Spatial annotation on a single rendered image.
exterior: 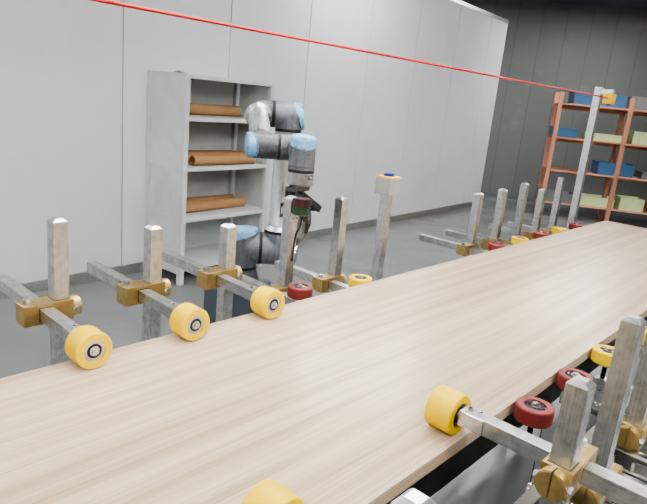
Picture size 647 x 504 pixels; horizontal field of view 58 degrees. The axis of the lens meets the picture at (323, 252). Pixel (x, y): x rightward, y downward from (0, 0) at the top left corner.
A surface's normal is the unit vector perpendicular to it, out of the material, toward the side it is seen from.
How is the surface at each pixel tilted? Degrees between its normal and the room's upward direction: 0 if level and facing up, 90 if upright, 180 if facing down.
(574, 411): 90
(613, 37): 90
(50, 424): 0
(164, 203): 90
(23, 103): 90
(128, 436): 0
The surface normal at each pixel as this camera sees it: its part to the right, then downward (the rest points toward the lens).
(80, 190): 0.78, 0.23
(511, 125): -0.15, 0.24
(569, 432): -0.68, 0.13
